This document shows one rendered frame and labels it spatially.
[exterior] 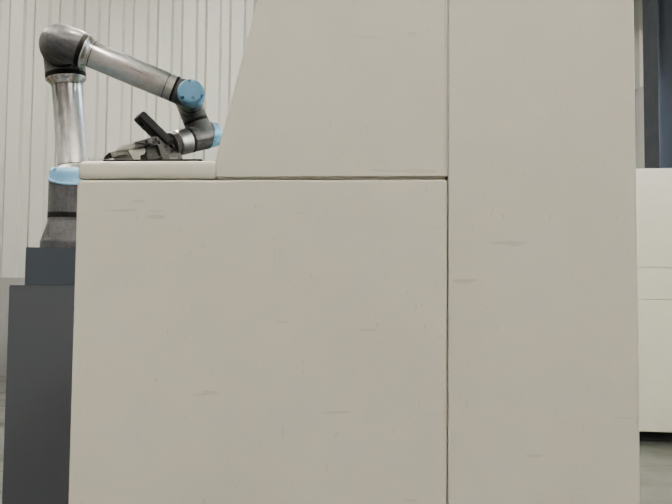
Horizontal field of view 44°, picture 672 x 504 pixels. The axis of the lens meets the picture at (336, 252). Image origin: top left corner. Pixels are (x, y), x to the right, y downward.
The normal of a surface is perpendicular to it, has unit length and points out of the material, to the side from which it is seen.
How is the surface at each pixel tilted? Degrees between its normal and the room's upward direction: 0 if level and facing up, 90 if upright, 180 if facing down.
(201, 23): 90
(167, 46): 90
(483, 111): 90
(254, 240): 90
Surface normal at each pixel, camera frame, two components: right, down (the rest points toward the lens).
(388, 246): -0.07, -0.07
